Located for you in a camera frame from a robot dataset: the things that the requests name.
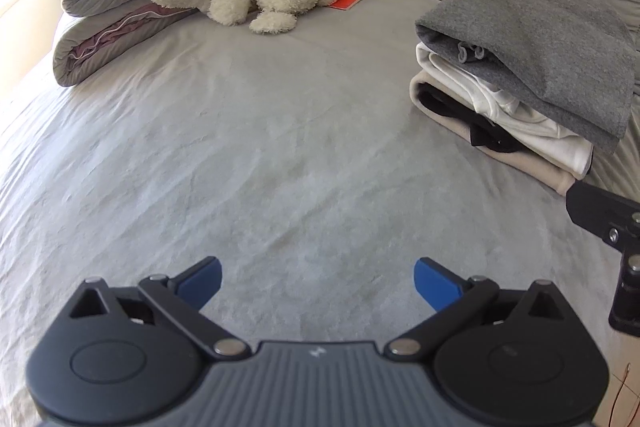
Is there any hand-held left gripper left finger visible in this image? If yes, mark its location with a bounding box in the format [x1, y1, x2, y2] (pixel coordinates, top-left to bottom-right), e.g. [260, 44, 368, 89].
[70, 256, 252, 362]

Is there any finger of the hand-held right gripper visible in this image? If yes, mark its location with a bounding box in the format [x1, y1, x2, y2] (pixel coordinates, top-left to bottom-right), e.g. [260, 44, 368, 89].
[564, 181, 640, 334]

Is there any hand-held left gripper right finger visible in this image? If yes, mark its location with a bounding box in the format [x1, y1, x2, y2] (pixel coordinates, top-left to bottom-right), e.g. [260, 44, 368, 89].
[384, 257, 571, 362]

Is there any grey ruffled knit garment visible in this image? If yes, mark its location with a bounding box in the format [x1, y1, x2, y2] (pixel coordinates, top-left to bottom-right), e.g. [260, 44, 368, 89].
[415, 0, 637, 155]

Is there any beige folded garment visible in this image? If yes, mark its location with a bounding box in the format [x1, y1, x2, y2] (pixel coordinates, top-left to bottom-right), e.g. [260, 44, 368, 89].
[408, 72, 579, 196]

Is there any white folded garment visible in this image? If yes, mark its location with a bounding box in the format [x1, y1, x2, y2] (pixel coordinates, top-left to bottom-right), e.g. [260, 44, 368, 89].
[415, 43, 595, 181]

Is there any bed with grey sheet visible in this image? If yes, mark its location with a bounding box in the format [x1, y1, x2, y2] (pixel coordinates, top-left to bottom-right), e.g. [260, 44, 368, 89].
[0, 0, 640, 427]

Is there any black folded garment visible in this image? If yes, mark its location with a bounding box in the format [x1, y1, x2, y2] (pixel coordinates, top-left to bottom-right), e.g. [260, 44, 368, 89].
[418, 87, 527, 154]

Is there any light grey rolled quilt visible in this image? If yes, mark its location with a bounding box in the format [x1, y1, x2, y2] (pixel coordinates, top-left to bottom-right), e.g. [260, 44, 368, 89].
[51, 2, 211, 88]

